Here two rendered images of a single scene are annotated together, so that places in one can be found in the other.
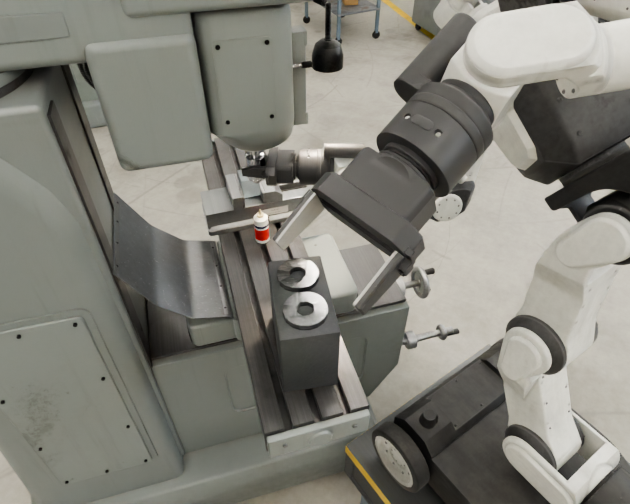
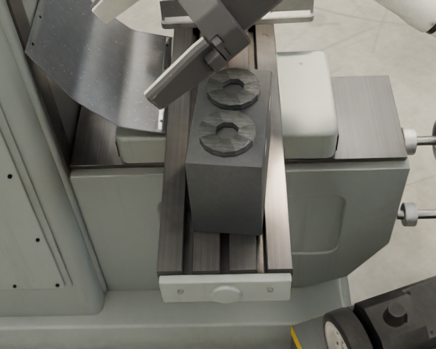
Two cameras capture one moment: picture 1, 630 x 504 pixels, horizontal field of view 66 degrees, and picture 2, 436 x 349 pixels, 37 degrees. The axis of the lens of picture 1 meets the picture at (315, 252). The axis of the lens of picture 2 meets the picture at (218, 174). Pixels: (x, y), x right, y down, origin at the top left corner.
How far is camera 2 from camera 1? 0.20 m
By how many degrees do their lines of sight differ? 15
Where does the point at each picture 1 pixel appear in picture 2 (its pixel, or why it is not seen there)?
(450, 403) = (434, 304)
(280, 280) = (208, 91)
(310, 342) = (223, 173)
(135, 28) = not seen: outside the picture
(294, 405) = (201, 248)
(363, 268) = (361, 106)
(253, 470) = (181, 329)
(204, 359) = (132, 181)
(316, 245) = (302, 64)
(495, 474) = not seen: outside the picture
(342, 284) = (319, 120)
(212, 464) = (135, 311)
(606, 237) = not seen: outside the picture
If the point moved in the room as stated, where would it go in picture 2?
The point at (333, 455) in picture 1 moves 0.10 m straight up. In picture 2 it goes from (283, 337) to (284, 321)
